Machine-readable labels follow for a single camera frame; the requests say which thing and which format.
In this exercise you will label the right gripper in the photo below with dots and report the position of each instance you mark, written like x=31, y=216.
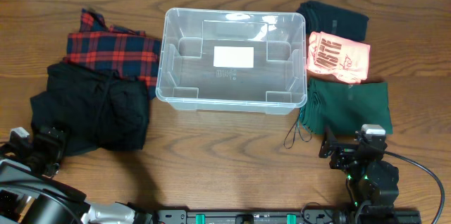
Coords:
x=345, y=150

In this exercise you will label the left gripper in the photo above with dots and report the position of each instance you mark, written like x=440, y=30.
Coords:
x=49, y=139

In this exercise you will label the dark green garment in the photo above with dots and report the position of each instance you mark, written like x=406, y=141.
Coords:
x=344, y=108

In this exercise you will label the black garment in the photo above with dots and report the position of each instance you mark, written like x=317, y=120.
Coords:
x=94, y=109
x=333, y=20

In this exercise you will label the pink printed t-shirt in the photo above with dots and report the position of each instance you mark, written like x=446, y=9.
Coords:
x=345, y=59

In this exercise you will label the red navy plaid shirt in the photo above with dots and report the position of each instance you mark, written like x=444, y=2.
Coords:
x=131, y=53

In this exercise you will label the clear plastic storage container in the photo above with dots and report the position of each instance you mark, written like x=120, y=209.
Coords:
x=188, y=80

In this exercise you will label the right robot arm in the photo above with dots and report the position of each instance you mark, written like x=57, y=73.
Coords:
x=369, y=178

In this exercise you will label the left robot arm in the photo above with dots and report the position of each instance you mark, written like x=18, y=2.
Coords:
x=29, y=194

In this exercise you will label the white label in container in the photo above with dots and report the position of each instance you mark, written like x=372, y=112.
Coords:
x=233, y=57

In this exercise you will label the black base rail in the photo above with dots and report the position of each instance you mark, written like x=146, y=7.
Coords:
x=313, y=216

